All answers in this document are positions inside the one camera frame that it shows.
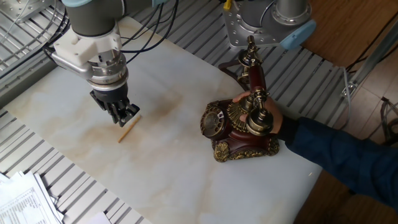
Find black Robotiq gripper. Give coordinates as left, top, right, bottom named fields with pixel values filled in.
left=89, top=82, right=141, bottom=128

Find thin wooden stick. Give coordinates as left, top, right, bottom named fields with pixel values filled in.
left=117, top=114, right=142, bottom=144

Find red brass rotary phone base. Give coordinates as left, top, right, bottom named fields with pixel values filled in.
left=200, top=99, right=280, bottom=163

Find forearm in dark blue sleeve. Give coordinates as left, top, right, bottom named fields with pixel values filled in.
left=276, top=115, right=398, bottom=215

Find brass and red phone handset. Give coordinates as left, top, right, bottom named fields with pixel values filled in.
left=238, top=35, right=275, bottom=137

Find person's bare hand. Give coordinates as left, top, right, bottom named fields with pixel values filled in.
left=232, top=91, right=284, bottom=135

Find white marble pattern board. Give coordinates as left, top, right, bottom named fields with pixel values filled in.
left=2, top=16, right=323, bottom=224

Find blank white paper sheet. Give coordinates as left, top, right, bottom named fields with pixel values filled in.
left=86, top=211, right=113, bottom=224

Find stack of printed papers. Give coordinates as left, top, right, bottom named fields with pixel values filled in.
left=0, top=170, right=65, bottom=224

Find silver robot mounting plate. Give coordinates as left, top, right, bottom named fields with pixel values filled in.
left=222, top=2, right=280, bottom=50

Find silver perforated metal plate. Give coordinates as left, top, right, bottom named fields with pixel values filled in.
left=0, top=0, right=54, bottom=24

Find black gripper cable bundle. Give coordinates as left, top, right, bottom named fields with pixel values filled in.
left=119, top=0, right=180, bottom=65

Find black cables on table edge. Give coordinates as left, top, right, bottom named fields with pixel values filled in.
left=0, top=0, right=72, bottom=79

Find brown coiled phone cord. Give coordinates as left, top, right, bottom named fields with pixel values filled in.
left=217, top=59, right=249, bottom=91

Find aluminium frame beam with bracket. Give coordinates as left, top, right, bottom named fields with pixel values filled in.
left=340, top=18, right=398, bottom=98

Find black floor cable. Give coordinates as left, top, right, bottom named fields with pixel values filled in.
left=378, top=96, right=398, bottom=147

